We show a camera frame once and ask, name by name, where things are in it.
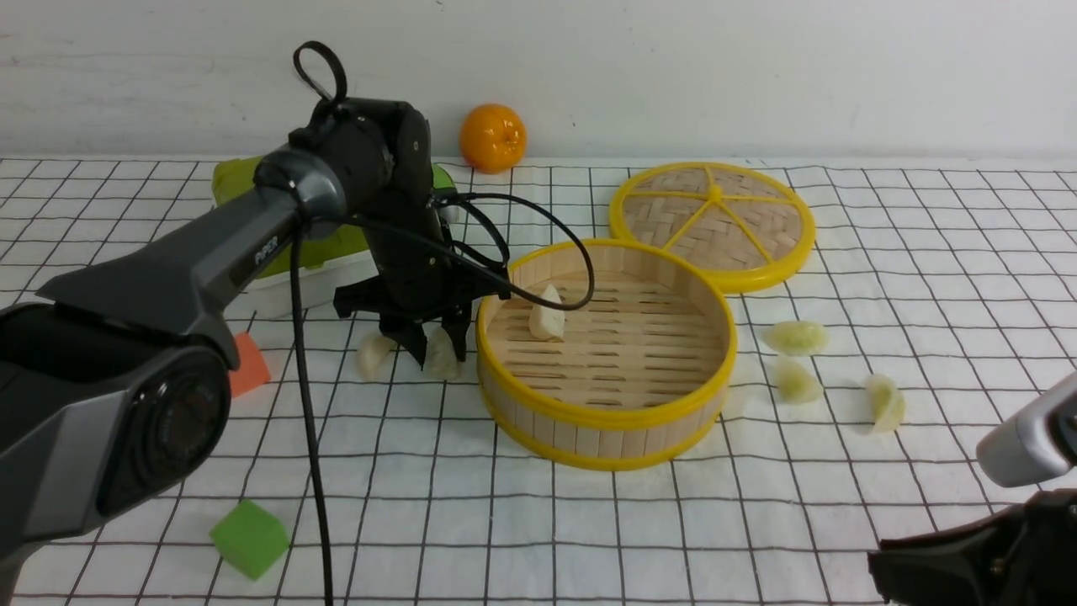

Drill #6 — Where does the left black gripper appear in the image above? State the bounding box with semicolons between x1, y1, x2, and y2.
333;208;512;369

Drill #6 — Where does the white dumpling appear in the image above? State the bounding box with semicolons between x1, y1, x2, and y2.
354;332;396;382
528;284;565;342
423;327;461;382

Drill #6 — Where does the greenish dumpling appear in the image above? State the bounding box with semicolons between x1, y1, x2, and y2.
773;357;824;404
761;321;830;357
865;375;905;434

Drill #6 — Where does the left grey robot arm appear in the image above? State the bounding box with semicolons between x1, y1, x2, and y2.
1;98;509;603

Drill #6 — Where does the bamboo steamer tray yellow rim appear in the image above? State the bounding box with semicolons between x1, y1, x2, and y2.
475;239;737;470

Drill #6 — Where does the bamboo steamer lid yellow rim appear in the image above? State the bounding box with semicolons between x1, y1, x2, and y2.
609;163;819;293

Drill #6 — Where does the green lidded white box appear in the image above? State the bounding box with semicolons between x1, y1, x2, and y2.
212;157;459;320

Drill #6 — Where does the orange foam cube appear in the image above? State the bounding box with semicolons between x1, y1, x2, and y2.
228;332;272;399

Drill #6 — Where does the orange toy fruit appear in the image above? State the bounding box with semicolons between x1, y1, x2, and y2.
458;104;528;175

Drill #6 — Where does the green foam cube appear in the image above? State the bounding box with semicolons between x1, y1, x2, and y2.
210;499;289;582

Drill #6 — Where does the white grid tablecloth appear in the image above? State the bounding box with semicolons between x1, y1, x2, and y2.
1;154;1076;605

